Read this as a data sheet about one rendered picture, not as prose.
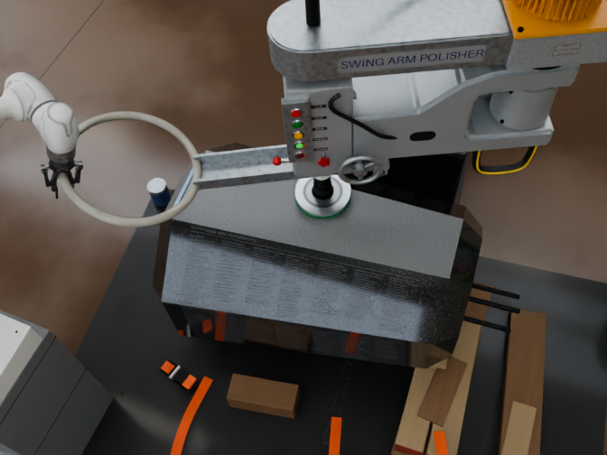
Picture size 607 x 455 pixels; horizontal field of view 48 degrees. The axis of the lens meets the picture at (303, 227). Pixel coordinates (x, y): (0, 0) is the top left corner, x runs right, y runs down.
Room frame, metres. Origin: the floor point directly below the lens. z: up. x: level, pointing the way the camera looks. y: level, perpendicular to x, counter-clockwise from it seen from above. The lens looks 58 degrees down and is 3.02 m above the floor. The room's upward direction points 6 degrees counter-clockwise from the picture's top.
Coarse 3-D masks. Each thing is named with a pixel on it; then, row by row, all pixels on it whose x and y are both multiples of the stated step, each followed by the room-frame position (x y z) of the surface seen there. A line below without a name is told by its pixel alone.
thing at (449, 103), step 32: (576, 64) 1.35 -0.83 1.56; (384, 96) 1.43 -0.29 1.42; (416, 96) 1.40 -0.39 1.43; (448, 96) 1.35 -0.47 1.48; (480, 96) 1.52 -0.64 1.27; (352, 128) 1.37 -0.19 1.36; (384, 128) 1.35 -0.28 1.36; (416, 128) 1.35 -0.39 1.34; (448, 128) 1.35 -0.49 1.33; (480, 128) 1.38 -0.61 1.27; (544, 128) 1.35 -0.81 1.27; (384, 160) 1.37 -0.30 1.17
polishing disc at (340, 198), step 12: (300, 180) 1.52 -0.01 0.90; (312, 180) 1.51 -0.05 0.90; (336, 180) 1.50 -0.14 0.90; (300, 192) 1.46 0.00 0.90; (336, 192) 1.44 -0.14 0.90; (348, 192) 1.44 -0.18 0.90; (300, 204) 1.41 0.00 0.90; (312, 204) 1.40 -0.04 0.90; (324, 204) 1.39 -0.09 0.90; (336, 204) 1.39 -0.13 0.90; (324, 216) 1.35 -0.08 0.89
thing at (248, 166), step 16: (208, 160) 1.52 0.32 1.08; (224, 160) 1.51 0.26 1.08; (240, 160) 1.51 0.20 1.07; (256, 160) 1.50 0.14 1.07; (272, 160) 1.49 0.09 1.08; (208, 176) 1.46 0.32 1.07; (224, 176) 1.41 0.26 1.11; (240, 176) 1.41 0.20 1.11; (256, 176) 1.40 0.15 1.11; (272, 176) 1.40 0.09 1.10; (288, 176) 1.40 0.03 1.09; (304, 176) 1.40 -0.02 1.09; (320, 176) 1.40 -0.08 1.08
